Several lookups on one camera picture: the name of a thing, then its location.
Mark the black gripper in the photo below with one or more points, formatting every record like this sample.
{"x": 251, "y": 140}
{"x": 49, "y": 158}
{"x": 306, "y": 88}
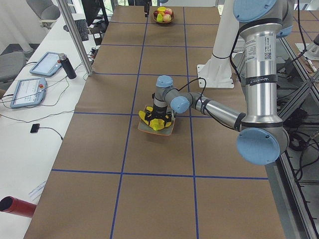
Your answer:
{"x": 147, "y": 8}
{"x": 159, "y": 111}

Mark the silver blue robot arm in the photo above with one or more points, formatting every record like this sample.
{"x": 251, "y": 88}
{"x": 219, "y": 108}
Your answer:
{"x": 262, "y": 138}

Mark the brown wicker basket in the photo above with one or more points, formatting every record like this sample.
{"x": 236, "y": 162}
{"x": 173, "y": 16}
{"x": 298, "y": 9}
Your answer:
{"x": 154, "y": 18}

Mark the grey plate with orange rim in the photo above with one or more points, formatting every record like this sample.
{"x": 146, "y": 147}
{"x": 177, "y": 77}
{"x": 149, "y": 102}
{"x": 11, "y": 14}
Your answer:
{"x": 166, "y": 131}

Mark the yellow plastic starfruit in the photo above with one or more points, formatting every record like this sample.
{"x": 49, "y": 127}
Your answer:
{"x": 162, "y": 8}

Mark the green plastic pear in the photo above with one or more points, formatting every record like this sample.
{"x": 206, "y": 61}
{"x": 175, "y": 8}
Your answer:
{"x": 159, "y": 18}

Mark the pink red plastic apple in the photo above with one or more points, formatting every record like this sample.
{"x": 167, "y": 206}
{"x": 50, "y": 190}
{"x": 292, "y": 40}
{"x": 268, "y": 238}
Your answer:
{"x": 167, "y": 18}

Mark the black computer monitor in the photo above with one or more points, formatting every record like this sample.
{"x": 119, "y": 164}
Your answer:
{"x": 91, "y": 9}

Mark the black keyboard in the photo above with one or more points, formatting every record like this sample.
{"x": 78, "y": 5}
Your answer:
{"x": 82, "y": 28}

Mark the blue teach pendant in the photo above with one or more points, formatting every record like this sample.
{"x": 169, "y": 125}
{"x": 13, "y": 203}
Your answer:
{"x": 47, "y": 66}
{"x": 29, "y": 92}

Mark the small black device on table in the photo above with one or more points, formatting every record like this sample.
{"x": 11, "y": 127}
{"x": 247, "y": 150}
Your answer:
{"x": 35, "y": 127}

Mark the red cylinder bottle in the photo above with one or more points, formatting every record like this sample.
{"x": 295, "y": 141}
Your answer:
{"x": 16, "y": 206}

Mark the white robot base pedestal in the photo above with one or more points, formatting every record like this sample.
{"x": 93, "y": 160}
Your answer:
{"x": 216, "y": 73}

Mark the aluminium frame post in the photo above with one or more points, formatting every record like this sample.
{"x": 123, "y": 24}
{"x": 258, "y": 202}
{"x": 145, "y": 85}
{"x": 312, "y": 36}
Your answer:
{"x": 70, "y": 23}

